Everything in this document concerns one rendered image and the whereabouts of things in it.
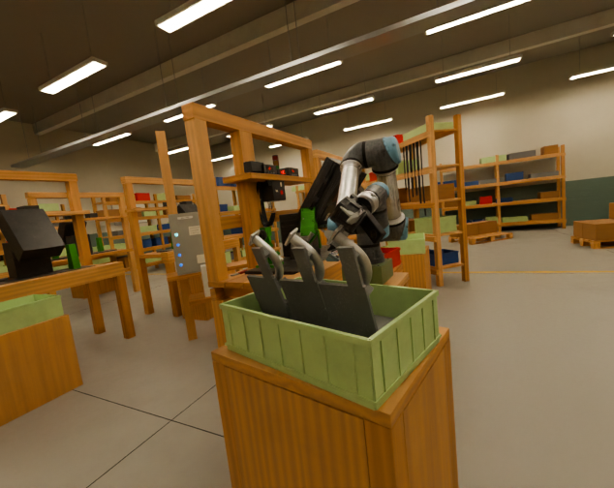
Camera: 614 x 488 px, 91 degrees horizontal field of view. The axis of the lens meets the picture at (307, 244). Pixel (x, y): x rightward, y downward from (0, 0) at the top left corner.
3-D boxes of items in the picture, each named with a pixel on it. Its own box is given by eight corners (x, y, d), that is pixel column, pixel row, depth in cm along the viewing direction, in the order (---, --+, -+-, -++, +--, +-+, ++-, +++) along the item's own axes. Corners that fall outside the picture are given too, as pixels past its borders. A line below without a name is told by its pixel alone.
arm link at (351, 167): (338, 140, 136) (322, 225, 108) (362, 136, 131) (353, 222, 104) (345, 161, 144) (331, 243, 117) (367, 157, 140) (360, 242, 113)
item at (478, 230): (486, 236, 824) (485, 220, 819) (512, 238, 746) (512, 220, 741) (448, 242, 797) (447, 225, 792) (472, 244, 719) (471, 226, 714)
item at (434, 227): (437, 288, 417) (425, 107, 390) (364, 263, 639) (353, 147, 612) (470, 281, 430) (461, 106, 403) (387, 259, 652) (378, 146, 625)
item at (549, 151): (567, 228, 806) (566, 142, 781) (438, 235, 948) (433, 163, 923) (560, 227, 854) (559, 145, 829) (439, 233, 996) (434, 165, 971)
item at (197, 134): (322, 244, 314) (312, 149, 303) (218, 282, 185) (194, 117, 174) (314, 245, 319) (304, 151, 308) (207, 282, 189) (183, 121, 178)
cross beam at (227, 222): (307, 217, 307) (306, 207, 306) (212, 231, 194) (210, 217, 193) (302, 217, 309) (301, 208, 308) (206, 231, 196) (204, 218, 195)
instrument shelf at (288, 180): (313, 182, 276) (313, 177, 275) (251, 178, 198) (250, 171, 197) (290, 185, 288) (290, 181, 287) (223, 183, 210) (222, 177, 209)
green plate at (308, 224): (319, 236, 224) (320, 208, 227) (314, 235, 217) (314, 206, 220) (305, 237, 230) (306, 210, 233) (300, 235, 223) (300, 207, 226)
